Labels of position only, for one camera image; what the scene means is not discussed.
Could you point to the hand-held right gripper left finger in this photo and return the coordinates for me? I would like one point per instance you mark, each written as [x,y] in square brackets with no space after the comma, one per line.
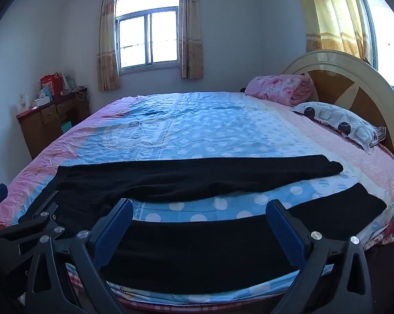
[113,232]

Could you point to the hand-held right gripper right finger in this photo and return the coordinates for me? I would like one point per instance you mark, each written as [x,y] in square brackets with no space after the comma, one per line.
[287,235]

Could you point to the black pants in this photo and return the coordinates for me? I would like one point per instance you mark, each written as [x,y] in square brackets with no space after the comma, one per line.
[200,252]

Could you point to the brown wooden desk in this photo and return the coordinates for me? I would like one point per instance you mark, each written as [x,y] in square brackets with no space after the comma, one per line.
[43,127]

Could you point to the teal box under desk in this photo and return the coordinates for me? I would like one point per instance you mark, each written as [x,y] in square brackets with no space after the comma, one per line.
[66,127]

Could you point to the red plaid blanket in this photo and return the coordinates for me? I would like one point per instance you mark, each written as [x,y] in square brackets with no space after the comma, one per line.
[184,305]

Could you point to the dark red floral bed cover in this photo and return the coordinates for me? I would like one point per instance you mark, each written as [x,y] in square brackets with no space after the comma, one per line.
[391,232]

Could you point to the teal tissue box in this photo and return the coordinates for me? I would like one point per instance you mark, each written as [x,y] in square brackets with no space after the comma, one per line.
[46,95]

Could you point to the red gift bag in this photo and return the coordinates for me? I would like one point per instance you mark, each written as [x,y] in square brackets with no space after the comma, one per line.
[49,83]

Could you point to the patterned grey pillow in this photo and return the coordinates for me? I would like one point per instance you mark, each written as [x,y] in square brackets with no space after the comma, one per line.
[334,117]

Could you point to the bed with pink-blue sheet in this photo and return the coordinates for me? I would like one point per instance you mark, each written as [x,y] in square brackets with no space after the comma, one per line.
[200,127]

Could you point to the pale bottles on desk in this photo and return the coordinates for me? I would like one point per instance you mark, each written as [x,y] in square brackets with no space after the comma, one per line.
[68,81]

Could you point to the pink folded blanket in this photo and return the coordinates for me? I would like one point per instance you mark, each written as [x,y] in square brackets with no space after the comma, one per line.
[278,88]

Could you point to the cream and wood headboard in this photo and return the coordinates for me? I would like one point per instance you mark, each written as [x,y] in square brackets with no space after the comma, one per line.
[363,101]

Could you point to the beige patterned curtain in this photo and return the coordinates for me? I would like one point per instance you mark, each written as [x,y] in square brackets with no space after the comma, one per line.
[107,39]
[190,39]

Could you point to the small sliding window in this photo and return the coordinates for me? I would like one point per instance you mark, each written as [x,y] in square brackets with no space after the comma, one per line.
[135,39]

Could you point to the large bright window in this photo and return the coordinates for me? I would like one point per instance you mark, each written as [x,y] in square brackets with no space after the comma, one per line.
[388,39]

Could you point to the yellow curtain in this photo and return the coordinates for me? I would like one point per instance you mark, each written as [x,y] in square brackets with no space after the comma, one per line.
[334,13]

